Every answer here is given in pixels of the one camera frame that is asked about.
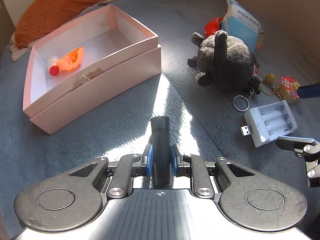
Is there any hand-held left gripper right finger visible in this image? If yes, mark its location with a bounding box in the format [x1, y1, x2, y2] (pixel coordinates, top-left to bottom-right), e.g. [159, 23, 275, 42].
[171, 144, 253, 198]

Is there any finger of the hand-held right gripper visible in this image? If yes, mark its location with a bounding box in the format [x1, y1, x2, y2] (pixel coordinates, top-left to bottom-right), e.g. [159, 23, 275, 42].
[296, 82, 320, 99]
[275, 135, 320, 188]

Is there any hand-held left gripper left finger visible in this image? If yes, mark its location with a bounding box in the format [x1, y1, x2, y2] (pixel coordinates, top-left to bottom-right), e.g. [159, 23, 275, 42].
[67, 144, 153, 199]

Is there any black cylindrical flashlight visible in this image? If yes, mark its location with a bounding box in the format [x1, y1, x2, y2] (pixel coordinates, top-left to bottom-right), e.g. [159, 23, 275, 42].
[150, 116, 173, 188]

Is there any red yellow house keychain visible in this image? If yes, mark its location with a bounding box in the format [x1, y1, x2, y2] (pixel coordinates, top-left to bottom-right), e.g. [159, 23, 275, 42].
[272, 76, 300, 103]

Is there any white battery charger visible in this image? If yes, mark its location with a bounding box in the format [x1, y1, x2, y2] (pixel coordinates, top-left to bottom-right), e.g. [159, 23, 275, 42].
[240, 100, 298, 148]

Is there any pink cardboard box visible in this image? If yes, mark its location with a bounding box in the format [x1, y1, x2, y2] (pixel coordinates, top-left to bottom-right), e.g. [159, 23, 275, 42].
[22, 4, 162, 135]

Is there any dark grey plush toy keychain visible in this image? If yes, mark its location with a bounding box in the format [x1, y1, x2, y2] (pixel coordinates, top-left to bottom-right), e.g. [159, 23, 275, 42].
[187, 30, 262, 112]

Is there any blue white tissue packet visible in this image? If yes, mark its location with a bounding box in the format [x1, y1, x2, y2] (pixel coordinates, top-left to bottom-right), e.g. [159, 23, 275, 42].
[221, 0, 265, 53]

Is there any red figure toy keychain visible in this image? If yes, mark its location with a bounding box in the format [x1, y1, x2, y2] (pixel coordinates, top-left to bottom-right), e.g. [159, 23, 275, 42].
[204, 17, 224, 37]

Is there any orange plastic toy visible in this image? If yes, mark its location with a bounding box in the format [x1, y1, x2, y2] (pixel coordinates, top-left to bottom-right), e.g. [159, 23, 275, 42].
[58, 47, 84, 72]

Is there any small red capped bottle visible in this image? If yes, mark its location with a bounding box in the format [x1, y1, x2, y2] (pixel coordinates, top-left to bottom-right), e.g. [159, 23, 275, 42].
[48, 56, 60, 76]

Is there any grey blue fleece blanket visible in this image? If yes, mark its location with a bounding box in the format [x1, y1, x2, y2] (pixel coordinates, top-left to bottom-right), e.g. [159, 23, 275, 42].
[0, 0, 320, 240]

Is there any orange knitted blanket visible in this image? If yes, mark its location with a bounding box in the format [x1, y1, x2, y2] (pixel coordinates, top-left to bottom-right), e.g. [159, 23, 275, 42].
[15, 0, 160, 48]

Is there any yellow bell keychain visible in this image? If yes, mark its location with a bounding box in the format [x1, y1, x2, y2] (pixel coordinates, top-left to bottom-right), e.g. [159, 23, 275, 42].
[261, 73, 277, 96]

